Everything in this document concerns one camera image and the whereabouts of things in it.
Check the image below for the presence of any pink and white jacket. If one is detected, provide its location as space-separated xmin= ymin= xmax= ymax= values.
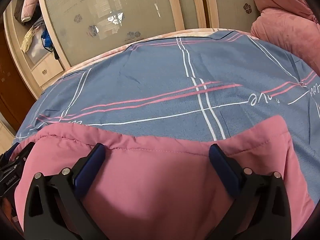
xmin=14 ymin=115 xmax=315 ymax=239

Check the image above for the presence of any brown wooden room door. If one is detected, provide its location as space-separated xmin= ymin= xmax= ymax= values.
xmin=0 ymin=24 xmax=35 ymax=132

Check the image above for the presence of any wardrobe drawer unit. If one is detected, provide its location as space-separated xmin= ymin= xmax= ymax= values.
xmin=31 ymin=53 xmax=65 ymax=89

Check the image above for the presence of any clear plastic storage box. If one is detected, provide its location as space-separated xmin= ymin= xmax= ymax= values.
xmin=26 ymin=29 xmax=51 ymax=64

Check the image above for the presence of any yellow knitted garment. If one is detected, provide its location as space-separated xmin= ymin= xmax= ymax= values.
xmin=21 ymin=28 xmax=34 ymax=53

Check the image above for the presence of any blue garment in wardrobe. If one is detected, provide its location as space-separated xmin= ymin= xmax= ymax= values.
xmin=41 ymin=29 xmax=53 ymax=52

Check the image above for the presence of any blue plaid blanket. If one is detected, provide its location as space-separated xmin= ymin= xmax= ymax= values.
xmin=15 ymin=31 xmax=319 ymax=201

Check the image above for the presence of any hanging pink puffer coat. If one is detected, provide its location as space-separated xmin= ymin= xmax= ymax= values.
xmin=21 ymin=0 xmax=39 ymax=23

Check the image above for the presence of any left frosted sliding door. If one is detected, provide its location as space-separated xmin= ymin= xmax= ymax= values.
xmin=39 ymin=0 xmax=184 ymax=69

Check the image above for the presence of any frosted sliding door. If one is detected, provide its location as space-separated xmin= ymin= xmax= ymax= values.
xmin=194 ymin=0 xmax=260 ymax=32
xmin=39 ymin=0 xmax=184 ymax=69

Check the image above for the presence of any hanging dark coat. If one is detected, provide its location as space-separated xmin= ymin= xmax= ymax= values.
xmin=14 ymin=0 xmax=26 ymax=25

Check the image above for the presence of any rolled pink quilt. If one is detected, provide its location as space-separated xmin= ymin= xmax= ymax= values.
xmin=251 ymin=0 xmax=319 ymax=74

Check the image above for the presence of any right frosted sliding door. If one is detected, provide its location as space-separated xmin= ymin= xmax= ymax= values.
xmin=194 ymin=0 xmax=260 ymax=32

